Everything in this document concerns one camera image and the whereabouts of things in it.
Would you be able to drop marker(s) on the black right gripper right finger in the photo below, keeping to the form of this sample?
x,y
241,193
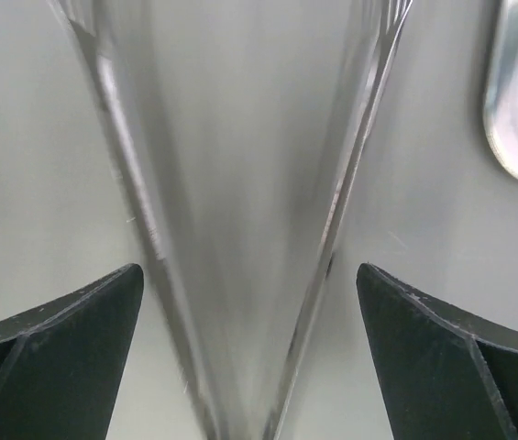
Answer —
x,y
444,373

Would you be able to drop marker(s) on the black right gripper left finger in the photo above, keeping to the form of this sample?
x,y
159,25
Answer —
x,y
61,363

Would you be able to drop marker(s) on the steel tweezers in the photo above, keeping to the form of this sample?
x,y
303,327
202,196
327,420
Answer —
x,y
236,128

